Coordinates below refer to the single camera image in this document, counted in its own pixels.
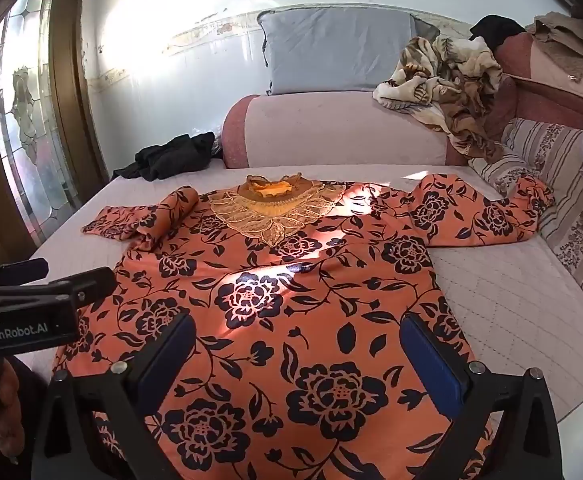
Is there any orange black floral garment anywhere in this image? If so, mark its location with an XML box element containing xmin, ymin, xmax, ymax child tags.
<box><xmin>55</xmin><ymin>174</ymin><xmax>553</xmax><ymax>479</ymax></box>

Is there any black clothing pile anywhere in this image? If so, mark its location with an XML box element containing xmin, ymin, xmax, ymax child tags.
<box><xmin>112</xmin><ymin>132</ymin><xmax>216</xmax><ymax>182</ymax></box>

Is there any person's left hand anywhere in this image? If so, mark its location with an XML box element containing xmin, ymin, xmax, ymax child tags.
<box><xmin>0</xmin><ymin>360</ymin><xmax>25</xmax><ymax>462</ymax></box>

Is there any pink quilted bed cover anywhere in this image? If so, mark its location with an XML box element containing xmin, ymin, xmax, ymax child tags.
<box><xmin>16</xmin><ymin>161</ymin><xmax>583</xmax><ymax>480</ymax></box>

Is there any wooden stained glass door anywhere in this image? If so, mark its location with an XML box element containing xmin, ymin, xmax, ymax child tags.
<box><xmin>0</xmin><ymin>0</ymin><xmax>107</xmax><ymax>263</ymax></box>

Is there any pink quilted bolster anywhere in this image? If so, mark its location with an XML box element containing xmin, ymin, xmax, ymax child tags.
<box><xmin>221</xmin><ymin>91</ymin><xmax>467</xmax><ymax>169</ymax></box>

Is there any striped floral pillow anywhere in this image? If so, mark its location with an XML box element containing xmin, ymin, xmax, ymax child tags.
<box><xmin>469</xmin><ymin>118</ymin><xmax>583</xmax><ymax>290</ymax></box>

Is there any grey pillow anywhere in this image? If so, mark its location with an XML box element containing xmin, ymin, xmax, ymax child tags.
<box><xmin>257</xmin><ymin>6</ymin><xmax>440</xmax><ymax>94</ymax></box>

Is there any red pink padded headboard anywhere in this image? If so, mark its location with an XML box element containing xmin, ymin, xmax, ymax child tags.
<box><xmin>485</xmin><ymin>32</ymin><xmax>583</xmax><ymax>136</ymax></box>

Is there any beige brown floral blanket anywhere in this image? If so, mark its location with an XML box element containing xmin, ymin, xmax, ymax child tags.
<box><xmin>373</xmin><ymin>35</ymin><xmax>503</xmax><ymax>162</ymax></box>

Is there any tan garment on headboard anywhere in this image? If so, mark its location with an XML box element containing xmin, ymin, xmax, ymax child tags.
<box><xmin>526</xmin><ymin>12</ymin><xmax>583</xmax><ymax>82</ymax></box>

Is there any black garment on headboard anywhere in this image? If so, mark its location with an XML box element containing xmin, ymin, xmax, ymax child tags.
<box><xmin>469</xmin><ymin>14</ymin><xmax>526</xmax><ymax>52</ymax></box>

